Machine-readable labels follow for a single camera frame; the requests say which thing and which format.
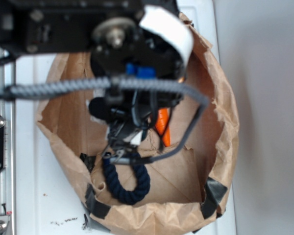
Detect white tape strip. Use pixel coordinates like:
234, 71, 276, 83
139, 5, 194, 67

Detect navy blue rope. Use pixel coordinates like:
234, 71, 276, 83
102, 152, 151, 205

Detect brown paper bag tray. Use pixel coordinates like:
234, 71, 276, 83
36, 14, 240, 235

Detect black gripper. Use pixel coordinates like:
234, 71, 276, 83
88, 36, 184, 153

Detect aluminium frame rail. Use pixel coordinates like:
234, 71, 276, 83
0, 48, 16, 235

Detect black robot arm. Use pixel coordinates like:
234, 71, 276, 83
0, 0, 194, 158

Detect orange toy carrot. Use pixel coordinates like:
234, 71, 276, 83
155, 108, 171, 147

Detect grey braided cable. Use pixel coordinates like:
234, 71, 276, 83
0, 75, 209, 165

